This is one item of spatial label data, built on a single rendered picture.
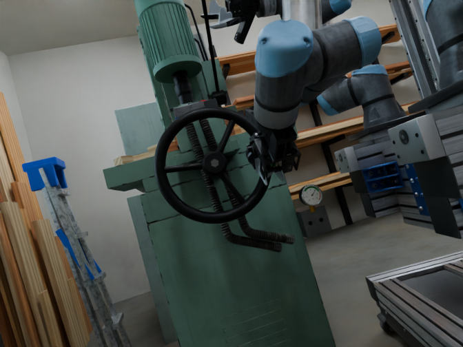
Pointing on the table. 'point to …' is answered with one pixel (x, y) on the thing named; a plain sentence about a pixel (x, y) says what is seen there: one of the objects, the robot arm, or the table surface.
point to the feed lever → (213, 61)
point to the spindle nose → (182, 87)
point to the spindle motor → (168, 38)
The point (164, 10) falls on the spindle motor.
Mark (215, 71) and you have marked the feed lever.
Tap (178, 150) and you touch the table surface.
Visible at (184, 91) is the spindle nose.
